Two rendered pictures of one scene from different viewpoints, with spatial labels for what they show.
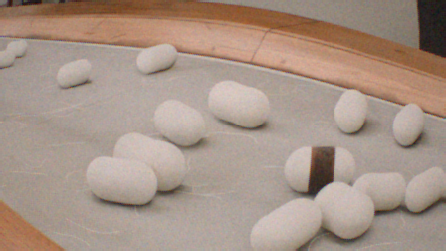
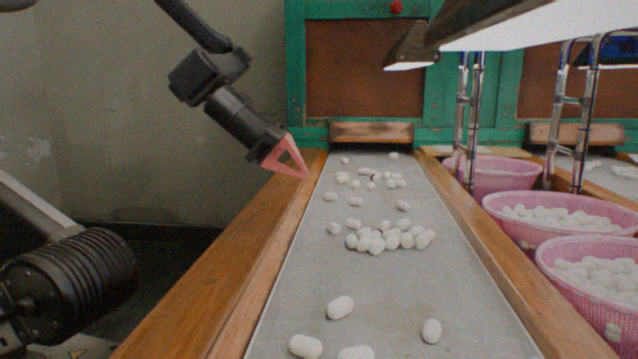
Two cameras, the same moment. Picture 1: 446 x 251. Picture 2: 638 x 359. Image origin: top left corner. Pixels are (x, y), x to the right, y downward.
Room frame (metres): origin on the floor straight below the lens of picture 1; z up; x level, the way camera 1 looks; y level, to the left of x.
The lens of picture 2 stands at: (1.05, 0.83, 1.02)
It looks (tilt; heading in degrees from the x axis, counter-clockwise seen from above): 14 degrees down; 237
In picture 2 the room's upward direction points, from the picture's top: straight up
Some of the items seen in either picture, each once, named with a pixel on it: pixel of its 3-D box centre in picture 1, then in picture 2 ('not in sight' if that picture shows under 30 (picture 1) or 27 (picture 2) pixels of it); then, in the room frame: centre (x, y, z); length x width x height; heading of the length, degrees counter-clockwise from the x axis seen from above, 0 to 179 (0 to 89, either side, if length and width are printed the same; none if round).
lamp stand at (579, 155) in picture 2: not in sight; (604, 126); (-0.09, 0.33, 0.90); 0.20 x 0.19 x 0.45; 51
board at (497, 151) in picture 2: not in sight; (472, 151); (-0.18, -0.10, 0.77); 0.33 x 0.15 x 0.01; 141
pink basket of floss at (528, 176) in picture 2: not in sight; (489, 179); (-0.05, 0.07, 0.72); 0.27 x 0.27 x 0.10
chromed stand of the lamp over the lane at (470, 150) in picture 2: not in sight; (432, 125); (0.22, 0.08, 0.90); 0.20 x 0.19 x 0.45; 51
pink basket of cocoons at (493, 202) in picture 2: not in sight; (553, 231); (0.23, 0.41, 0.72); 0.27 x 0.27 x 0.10
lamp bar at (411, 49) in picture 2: not in sight; (403, 50); (0.28, 0.02, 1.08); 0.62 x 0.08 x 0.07; 51
